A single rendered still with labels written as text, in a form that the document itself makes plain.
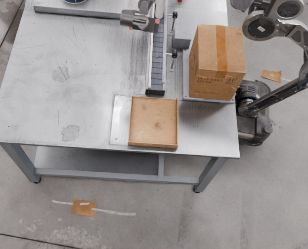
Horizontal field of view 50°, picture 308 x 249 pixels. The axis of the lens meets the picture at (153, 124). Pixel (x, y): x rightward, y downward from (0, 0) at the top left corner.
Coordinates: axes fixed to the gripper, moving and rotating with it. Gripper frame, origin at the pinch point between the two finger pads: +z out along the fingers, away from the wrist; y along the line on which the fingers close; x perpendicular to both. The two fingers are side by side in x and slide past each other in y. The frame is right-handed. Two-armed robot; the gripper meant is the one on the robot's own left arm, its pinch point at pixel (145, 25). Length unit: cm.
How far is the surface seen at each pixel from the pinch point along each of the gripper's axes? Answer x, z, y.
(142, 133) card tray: 55, -1, -7
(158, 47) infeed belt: 8.7, 31.2, -7.6
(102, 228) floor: 137, 40, 12
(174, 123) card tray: 48, 5, -23
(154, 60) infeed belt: 16.7, 24.4, -6.4
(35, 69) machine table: 32, 17, 60
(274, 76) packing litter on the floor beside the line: 16, 140, -113
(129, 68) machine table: 23.5, 25.0, 7.6
